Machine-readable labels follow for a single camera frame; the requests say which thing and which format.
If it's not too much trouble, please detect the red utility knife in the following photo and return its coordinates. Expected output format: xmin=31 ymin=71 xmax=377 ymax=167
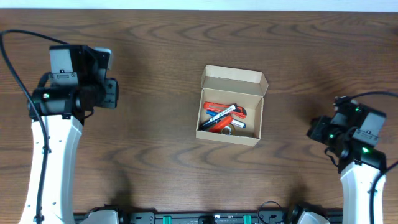
xmin=203 ymin=101 xmax=248 ymax=119

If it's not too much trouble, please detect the blue cap whiteboard marker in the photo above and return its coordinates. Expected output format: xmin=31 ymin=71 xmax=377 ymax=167
xmin=206 ymin=110 xmax=246 ymax=128

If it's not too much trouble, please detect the black cap whiteboard marker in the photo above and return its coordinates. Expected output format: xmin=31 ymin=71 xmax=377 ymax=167
xmin=200 ymin=104 xmax=237 ymax=130

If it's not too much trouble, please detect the yellow tape roll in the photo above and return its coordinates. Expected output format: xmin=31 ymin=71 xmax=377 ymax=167
xmin=220 ymin=124 xmax=236 ymax=136

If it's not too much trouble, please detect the red black stapler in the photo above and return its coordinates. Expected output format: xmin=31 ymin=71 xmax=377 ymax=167
xmin=207 ymin=115 xmax=233 ymax=133

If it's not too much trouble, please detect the brown cardboard box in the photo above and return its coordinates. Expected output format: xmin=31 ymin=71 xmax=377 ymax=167
xmin=196 ymin=65 xmax=269 ymax=146

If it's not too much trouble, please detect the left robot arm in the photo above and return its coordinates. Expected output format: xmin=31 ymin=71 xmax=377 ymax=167
xmin=20 ymin=45 xmax=118 ymax=223

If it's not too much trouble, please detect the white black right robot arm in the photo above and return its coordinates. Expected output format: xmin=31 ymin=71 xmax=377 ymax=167
xmin=307 ymin=96 xmax=396 ymax=223

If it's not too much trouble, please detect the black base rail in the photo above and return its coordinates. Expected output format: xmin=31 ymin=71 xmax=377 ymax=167
xmin=74 ymin=201 xmax=343 ymax=224

